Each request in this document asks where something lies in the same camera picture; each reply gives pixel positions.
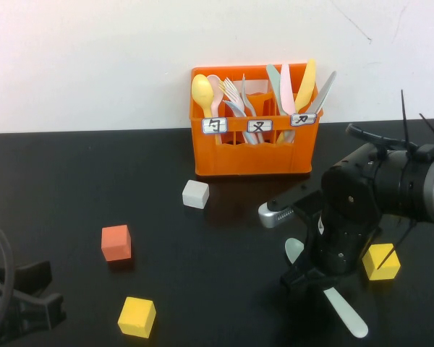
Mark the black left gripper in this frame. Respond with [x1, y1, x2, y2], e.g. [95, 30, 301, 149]
[0, 260, 67, 347]

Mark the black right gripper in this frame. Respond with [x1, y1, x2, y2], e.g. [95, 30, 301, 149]
[280, 213, 381, 292]

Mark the light green plastic spoon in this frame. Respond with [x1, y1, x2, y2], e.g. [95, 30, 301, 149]
[284, 237, 369, 339]

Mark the yellow foam cube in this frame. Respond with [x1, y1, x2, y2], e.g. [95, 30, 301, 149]
[361, 243, 401, 281]
[117, 296, 157, 340]

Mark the grey plastic knife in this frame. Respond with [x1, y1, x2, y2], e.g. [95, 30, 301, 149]
[303, 70, 338, 116]

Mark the orange plastic cutlery crate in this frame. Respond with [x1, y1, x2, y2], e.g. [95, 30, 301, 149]
[190, 63, 325, 179]

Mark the orange foam cube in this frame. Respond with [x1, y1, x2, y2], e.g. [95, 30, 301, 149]
[101, 224, 132, 262]

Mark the white foam cube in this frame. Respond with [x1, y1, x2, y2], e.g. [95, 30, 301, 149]
[182, 179, 210, 210]

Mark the paper label knife character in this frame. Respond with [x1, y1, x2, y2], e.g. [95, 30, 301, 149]
[289, 113, 318, 127]

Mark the paper label fork character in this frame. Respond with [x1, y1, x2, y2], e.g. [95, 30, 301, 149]
[246, 119, 273, 134]

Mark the white plastic knife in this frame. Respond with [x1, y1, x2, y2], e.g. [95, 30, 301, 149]
[285, 92, 328, 142]

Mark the paper label spoon character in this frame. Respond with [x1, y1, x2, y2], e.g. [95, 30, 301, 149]
[201, 117, 228, 135]

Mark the light blue plastic fork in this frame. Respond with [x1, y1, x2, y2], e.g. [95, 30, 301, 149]
[222, 100, 256, 145]

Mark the pale pink plastic knife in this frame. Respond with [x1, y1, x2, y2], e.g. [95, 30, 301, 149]
[276, 63, 296, 113]

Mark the grey plastic fork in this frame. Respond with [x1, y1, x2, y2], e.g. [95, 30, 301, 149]
[240, 73, 265, 145]

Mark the yellow plastic knife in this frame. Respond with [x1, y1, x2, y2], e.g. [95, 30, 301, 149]
[276, 59, 317, 144]

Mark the white plastic fork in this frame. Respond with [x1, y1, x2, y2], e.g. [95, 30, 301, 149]
[224, 77, 247, 117]

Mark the light green plastic knife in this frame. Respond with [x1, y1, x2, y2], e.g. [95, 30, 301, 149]
[265, 64, 286, 116]

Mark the yellow plastic fork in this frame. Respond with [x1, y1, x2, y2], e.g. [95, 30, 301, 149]
[218, 80, 237, 106]

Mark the pink plastic spoon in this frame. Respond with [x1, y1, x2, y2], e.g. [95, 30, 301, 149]
[206, 74, 226, 120]

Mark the yellow plastic spoon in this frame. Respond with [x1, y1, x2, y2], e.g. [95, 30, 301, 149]
[191, 74, 224, 145]

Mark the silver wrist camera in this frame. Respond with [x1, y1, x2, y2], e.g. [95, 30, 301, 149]
[258, 183, 325, 229]

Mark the black camera cable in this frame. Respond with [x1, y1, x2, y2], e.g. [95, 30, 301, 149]
[346, 122, 415, 150]

